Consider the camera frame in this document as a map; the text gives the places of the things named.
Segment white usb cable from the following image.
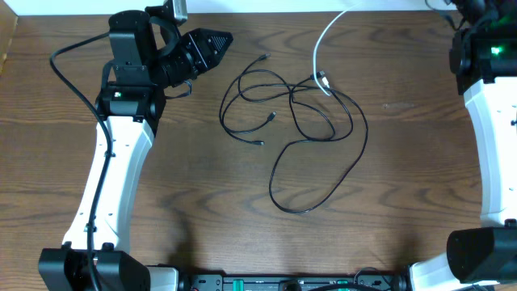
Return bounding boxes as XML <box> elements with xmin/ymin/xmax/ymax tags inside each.
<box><xmin>313</xmin><ymin>2</ymin><xmax>364</xmax><ymax>97</ymax></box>

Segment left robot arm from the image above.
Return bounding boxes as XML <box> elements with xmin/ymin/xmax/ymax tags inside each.
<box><xmin>38</xmin><ymin>5</ymin><xmax>233</xmax><ymax>290</ymax></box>

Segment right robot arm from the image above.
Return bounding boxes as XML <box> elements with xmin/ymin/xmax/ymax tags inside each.
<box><xmin>391</xmin><ymin>0</ymin><xmax>516</xmax><ymax>290</ymax></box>

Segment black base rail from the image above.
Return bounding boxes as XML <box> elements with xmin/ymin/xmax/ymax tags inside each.
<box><xmin>177</xmin><ymin>269</ymin><xmax>413</xmax><ymax>291</ymax></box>

